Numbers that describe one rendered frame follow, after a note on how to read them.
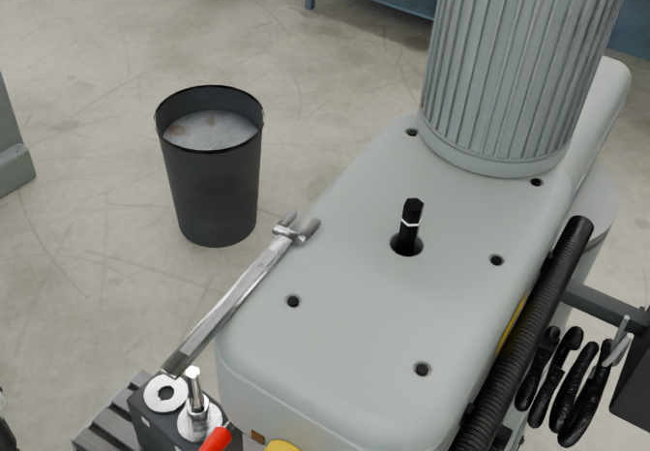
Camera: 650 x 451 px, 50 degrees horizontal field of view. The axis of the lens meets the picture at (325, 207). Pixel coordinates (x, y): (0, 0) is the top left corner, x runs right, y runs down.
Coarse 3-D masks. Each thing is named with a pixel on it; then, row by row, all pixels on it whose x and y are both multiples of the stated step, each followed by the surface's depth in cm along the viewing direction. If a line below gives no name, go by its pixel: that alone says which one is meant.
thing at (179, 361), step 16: (288, 224) 78; (320, 224) 78; (288, 240) 75; (304, 240) 75; (272, 256) 73; (256, 272) 72; (240, 288) 70; (224, 304) 69; (240, 304) 69; (208, 320) 67; (224, 320) 67; (192, 336) 66; (208, 336) 66; (176, 352) 64; (192, 352) 64; (160, 368) 63; (176, 368) 63
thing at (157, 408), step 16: (144, 384) 148; (160, 384) 147; (176, 384) 147; (128, 400) 145; (144, 400) 145; (160, 400) 144; (176, 400) 144; (144, 416) 143; (160, 416) 143; (176, 416) 143; (224, 416) 144; (144, 432) 149; (160, 432) 142; (176, 432) 141; (192, 432) 139; (208, 432) 139; (240, 432) 145; (144, 448) 157; (160, 448) 148; (176, 448) 140; (192, 448) 138; (224, 448) 142; (240, 448) 149
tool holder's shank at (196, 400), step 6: (192, 366) 130; (186, 372) 129; (192, 372) 129; (198, 372) 129; (192, 378) 128; (198, 378) 130; (192, 384) 130; (198, 384) 131; (192, 390) 131; (198, 390) 132; (192, 396) 132; (198, 396) 133; (192, 402) 134; (198, 402) 134; (204, 402) 136
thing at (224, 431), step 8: (224, 424) 80; (232, 424) 80; (216, 432) 79; (224, 432) 79; (208, 440) 78; (216, 440) 78; (224, 440) 79; (200, 448) 78; (208, 448) 77; (216, 448) 78
